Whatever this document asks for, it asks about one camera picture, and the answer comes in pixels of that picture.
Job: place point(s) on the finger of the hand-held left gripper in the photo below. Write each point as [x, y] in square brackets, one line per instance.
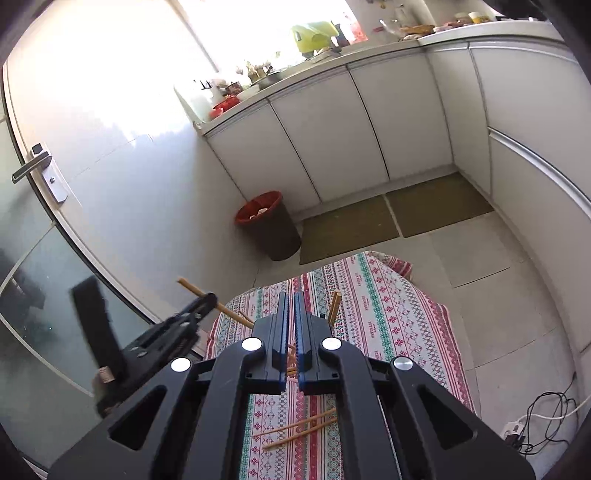
[198, 307]

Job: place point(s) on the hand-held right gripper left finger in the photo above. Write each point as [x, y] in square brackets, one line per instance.
[284, 332]

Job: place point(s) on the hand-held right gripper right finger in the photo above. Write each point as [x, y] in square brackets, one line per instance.
[302, 332]

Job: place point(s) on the wooden chopstick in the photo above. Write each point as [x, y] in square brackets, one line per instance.
[338, 304]
[318, 417]
[292, 353]
[333, 307]
[231, 313]
[300, 434]
[295, 427]

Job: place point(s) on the striped printed tablecloth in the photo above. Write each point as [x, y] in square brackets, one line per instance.
[392, 332]

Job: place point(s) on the dark trash bin red bag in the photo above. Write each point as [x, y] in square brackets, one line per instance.
[277, 226]

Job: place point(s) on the olive floor mat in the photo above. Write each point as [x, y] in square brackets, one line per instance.
[346, 228]
[438, 205]

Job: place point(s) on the red bowls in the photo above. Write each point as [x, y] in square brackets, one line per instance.
[225, 107]

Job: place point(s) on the white base cabinet row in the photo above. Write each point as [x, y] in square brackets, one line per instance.
[346, 129]

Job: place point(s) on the white power strip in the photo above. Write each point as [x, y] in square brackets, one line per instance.
[512, 431]

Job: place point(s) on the metal basin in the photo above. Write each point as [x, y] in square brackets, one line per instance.
[270, 79]

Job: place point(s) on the yellow green kitchen appliance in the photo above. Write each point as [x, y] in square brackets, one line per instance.
[313, 37]

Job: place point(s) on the white base cabinet with drawers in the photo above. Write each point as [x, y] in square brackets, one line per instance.
[521, 120]

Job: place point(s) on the red container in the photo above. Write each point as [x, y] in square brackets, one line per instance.
[355, 28]

